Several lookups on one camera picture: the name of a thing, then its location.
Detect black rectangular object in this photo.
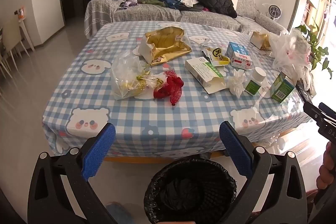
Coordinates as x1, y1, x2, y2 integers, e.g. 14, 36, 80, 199
296, 80, 313, 104

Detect black mesh trash bin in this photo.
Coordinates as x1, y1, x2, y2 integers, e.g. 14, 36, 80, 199
144, 157, 237, 224

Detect large gold foil bag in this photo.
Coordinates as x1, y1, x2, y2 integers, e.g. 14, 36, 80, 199
138, 27, 193, 67

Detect olive green garment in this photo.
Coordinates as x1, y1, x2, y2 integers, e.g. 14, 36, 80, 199
140, 0, 166, 7

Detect yellow and white snack wrapper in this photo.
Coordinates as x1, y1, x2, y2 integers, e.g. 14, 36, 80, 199
201, 46, 231, 67

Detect white chair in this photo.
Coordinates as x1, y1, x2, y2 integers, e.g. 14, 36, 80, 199
8, 13, 36, 59
0, 38, 13, 80

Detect white tissue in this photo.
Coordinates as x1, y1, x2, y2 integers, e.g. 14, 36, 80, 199
226, 69, 248, 98

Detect clear plastic bag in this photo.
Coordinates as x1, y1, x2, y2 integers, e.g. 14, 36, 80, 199
110, 50, 163, 101
269, 28, 317, 94

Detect white desk fan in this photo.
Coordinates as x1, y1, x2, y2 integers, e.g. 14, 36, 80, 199
261, 4, 282, 21

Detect white and green medicine box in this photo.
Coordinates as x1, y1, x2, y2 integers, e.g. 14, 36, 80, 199
184, 57, 227, 95

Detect red mesh net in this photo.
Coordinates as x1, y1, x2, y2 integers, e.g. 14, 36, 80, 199
153, 69, 184, 106

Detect green carton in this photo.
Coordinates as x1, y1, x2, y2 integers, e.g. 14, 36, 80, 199
270, 71, 296, 104

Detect small gold foil bag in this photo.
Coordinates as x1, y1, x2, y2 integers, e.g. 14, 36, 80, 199
249, 31, 273, 51

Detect green potted plant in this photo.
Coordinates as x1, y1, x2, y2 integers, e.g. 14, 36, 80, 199
295, 21, 334, 80

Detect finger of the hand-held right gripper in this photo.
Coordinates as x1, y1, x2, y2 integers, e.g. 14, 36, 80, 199
303, 102, 328, 127
319, 102, 336, 123

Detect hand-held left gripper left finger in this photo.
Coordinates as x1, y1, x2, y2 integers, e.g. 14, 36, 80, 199
28, 123, 117, 224

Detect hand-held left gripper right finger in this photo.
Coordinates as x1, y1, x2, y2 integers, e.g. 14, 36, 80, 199
219, 121, 307, 224

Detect white and green pill bottle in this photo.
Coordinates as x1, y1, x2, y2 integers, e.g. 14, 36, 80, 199
244, 67, 268, 96

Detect blue fuzzy slipper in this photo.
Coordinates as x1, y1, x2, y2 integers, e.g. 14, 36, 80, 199
106, 202, 134, 224

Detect blue checked bear tablecloth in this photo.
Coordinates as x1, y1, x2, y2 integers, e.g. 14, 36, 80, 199
42, 21, 311, 159

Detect clear crumpled plastic bag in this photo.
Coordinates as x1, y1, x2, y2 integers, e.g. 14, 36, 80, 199
269, 28, 317, 94

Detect blue and white milk carton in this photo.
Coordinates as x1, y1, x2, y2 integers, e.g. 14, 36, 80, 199
226, 42, 254, 70

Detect wooden table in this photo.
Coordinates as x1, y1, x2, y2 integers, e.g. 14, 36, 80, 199
104, 152, 229, 164

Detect person's right hand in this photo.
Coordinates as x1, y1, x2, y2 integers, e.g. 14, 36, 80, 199
316, 141, 336, 189

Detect purple and white garment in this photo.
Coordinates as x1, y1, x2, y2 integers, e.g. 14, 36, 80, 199
119, 0, 139, 9

